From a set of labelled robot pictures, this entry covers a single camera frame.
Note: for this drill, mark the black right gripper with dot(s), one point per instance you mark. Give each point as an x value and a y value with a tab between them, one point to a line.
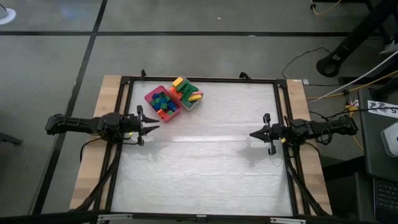
275	132

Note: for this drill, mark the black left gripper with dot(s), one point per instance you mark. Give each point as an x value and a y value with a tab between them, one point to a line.
133	124

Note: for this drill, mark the small orange stud brick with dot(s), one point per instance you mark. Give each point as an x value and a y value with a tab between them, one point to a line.
160	112

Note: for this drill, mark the small red stud brick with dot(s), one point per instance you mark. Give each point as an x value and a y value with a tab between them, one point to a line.
165	117

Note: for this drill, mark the long orange stud brick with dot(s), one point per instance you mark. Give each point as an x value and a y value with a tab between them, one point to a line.
174	92

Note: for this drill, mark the teal wooden plank block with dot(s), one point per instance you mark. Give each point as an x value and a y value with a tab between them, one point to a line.
190	103

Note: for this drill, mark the wide yellow wooden block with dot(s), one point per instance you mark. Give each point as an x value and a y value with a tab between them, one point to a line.
178	81

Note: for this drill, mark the yellow wooden plank block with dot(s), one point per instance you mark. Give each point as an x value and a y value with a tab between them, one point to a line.
195	97

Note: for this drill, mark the thin pink stick block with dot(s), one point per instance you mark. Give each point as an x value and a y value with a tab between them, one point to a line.
198	93

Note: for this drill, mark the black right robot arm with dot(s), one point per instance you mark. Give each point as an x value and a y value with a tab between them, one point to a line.
335	127

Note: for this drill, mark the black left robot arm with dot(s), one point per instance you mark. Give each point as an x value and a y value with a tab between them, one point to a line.
77	123

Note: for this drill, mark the pink plastic bin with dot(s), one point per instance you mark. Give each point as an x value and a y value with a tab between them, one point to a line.
148	97

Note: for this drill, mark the clear plastic bin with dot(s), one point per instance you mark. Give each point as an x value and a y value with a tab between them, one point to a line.
190	109

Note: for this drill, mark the grey side cabinet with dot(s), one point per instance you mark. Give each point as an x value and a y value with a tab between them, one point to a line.
373	155

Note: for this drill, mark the white printed paper label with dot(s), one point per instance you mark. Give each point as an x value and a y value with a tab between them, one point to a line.
382	109

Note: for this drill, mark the white rounded device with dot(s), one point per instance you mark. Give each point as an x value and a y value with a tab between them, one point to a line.
391	140

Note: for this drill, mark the black floor stand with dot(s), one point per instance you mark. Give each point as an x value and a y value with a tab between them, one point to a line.
357	34

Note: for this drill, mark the dark grey floor object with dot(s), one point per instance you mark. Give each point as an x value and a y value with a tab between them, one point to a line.
9	138

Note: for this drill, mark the black keyboard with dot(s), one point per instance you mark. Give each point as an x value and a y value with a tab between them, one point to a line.
387	199

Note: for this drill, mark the black gantry bar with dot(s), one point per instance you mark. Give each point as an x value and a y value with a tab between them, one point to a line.
31	219

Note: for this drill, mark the white floor disc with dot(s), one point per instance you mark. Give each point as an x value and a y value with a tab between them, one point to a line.
7	17

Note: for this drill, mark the black frame clamp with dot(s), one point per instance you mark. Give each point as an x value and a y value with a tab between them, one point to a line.
245	75
143	74

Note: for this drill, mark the black aluminium table frame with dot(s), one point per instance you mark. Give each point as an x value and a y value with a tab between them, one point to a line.
217	79

